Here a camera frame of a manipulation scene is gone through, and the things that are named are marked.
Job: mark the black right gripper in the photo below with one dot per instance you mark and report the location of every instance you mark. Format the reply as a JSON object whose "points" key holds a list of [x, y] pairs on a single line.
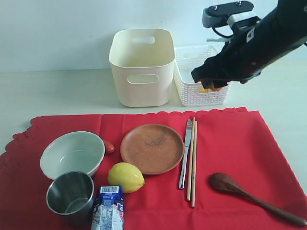
{"points": [[245, 56]]}

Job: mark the yellow lemon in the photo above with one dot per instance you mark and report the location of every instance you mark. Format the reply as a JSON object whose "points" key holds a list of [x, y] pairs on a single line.
{"points": [[126, 175]]}

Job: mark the blue white milk carton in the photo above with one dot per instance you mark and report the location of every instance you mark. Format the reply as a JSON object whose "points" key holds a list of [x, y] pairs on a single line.
{"points": [[108, 211]]}

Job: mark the orange cheese wedge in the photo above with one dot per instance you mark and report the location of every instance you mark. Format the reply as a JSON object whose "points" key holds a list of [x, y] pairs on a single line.
{"points": [[201, 89]]}

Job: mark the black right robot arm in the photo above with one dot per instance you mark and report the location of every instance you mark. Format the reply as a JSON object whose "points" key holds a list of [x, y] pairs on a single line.
{"points": [[292, 16]]}

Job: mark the white lattice plastic basket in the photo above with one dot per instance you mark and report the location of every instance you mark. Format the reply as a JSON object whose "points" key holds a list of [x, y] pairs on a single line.
{"points": [[186, 59]]}

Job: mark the left wooden chopstick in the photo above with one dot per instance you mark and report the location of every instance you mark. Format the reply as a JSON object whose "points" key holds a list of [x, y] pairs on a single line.
{"points": [[191, 161]]}

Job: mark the wooden chopstick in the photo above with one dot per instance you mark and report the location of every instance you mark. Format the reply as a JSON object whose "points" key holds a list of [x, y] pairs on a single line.
{"points": [[191, 161], [194, 166]]}

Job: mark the right wooden chopstick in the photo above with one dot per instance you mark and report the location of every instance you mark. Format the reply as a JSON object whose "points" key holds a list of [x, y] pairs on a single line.
{"points": [[194, 166]]}

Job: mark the cream plastic bin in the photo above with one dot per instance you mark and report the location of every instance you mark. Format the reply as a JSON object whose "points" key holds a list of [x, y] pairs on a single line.
{"points": [[142, 63]]}

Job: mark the red cloth placemat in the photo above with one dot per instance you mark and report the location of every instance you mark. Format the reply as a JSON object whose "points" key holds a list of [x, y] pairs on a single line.
{"points": [[235, 141]]}

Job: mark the brown round plate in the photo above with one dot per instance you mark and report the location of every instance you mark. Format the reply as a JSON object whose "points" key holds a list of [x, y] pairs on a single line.
{"points": [[153, 148]]}

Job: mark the dark wooden spoon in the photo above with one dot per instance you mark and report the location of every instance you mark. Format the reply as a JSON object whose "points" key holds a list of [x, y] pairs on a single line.
{"points": [[225, 184]]}

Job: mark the silver table knife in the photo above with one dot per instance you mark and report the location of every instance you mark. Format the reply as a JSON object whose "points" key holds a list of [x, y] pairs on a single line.
{"points": [[187, 141]]}

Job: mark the small red strawberry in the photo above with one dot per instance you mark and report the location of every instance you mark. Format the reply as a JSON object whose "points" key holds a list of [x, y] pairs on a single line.
{"points": [[109, 148]]}

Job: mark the grey ceramic bowl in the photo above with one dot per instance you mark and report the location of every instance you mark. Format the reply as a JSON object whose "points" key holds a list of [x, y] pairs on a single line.
{"points": [[75, 151]]}

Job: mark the stainless steel cup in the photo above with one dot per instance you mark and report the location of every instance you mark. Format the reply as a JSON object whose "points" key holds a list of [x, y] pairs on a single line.
{"points": [[71, 196]]}

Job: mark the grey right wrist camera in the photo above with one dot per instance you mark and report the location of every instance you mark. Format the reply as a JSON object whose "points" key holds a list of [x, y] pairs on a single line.
{"points": [[240, 11]]}

